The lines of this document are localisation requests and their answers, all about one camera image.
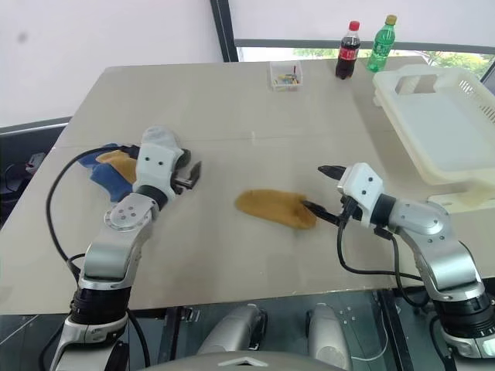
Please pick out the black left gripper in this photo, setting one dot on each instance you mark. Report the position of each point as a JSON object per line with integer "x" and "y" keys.
{"x": 185, "y": 182}

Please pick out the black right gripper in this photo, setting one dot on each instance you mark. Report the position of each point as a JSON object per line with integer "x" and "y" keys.
{"x": 350, "y": 210}

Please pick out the mustard yellow sock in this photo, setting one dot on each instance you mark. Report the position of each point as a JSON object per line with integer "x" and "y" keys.
{"x": 118, "y": 164}
{"x": 274, "y": 206}

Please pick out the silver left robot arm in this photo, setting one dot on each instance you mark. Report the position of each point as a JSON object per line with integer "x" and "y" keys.
{"x": 112, "y": 247}

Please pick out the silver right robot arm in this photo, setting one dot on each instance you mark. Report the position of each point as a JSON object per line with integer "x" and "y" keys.
{"x": 444, "y": 255}

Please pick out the white grey sock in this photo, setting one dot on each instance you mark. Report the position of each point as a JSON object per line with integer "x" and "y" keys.
{"x": 160, "y": 135}

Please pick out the blue sock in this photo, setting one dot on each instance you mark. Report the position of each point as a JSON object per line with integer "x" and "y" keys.
{"x": 110, "y": 185}

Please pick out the white plastic basket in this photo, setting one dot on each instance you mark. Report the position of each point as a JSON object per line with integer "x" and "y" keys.
{"x": 437, "y": 127}

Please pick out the clear plastic box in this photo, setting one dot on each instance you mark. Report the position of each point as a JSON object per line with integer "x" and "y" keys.
{"x": 285, "y": 77}

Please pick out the silver rounded robot leg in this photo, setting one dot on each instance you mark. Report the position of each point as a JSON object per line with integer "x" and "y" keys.
{"x": 328, "y": 332}
{"x": 236, "y": 328}

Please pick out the cola bottle red cap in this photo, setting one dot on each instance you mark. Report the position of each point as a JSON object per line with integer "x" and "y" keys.
{"x": 347, "y": 50}

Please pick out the green soda bottle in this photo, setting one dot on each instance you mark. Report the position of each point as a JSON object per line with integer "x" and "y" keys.
{"x": 381, "y": 44}

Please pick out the small white red device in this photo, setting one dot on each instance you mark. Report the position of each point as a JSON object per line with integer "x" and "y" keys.
{"x": 34, "y": 162}

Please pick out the black side shelf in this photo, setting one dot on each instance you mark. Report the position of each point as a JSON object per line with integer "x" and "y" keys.
{"x": 23, "y": 185}

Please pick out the grey robot torso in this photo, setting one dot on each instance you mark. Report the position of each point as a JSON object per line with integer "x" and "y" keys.
{"x": 243, "y": 361}

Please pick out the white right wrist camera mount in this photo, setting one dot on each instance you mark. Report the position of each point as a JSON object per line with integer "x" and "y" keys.
{"x": 361, "y": 183}

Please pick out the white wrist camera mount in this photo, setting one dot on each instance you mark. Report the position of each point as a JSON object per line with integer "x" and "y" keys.
{"x": 361, "y": 183}
{"x": 154, "y": 164}

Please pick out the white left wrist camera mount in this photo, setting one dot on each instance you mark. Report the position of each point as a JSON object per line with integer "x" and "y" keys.
{"x": 154, "y": 164}

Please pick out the black window frame post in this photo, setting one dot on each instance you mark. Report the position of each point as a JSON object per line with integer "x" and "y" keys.
{"x": 224, "y": 31}

